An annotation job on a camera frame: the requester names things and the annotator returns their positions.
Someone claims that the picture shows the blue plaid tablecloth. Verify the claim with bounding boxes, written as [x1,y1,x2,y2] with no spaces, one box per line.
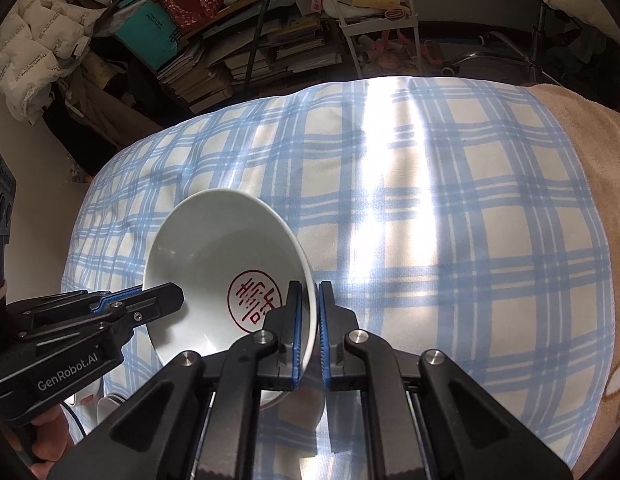
[60,76,618,480]

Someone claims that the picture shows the small red-patterned bowl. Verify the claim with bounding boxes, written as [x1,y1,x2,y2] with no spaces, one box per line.
[142,187,321,409]

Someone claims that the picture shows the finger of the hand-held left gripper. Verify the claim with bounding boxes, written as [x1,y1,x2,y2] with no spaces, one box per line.
[65,286,146,313]
[97,282,185,333]

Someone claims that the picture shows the teal box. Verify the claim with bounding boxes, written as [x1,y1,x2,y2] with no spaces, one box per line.
[115,0,191,72]

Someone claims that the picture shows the stack of books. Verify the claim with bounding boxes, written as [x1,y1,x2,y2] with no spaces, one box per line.
[157,10,347,115]

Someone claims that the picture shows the brown cardboard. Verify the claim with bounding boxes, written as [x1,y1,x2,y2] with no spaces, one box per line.
[65,70,161,177]

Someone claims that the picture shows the white metal rack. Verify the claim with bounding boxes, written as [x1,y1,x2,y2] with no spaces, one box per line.
[315,0,427,82]

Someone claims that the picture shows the chrome chair base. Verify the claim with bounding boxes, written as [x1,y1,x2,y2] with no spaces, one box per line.
[440,4,565,87]

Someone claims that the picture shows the tan blanket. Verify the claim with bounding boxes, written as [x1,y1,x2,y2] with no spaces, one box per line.
[530,82,620,480]

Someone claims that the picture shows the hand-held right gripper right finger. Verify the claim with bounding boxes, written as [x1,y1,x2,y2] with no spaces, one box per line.
[317,280,573,480]

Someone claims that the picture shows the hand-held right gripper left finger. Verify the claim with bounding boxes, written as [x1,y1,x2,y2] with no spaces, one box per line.
[47,280,305,480]

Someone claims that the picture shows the white puffer jacket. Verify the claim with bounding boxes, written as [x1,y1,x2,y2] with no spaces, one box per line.
[0,0,98,122]

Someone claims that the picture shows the person's left hand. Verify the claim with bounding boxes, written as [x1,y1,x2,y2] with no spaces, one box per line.
[27,402,77,478]

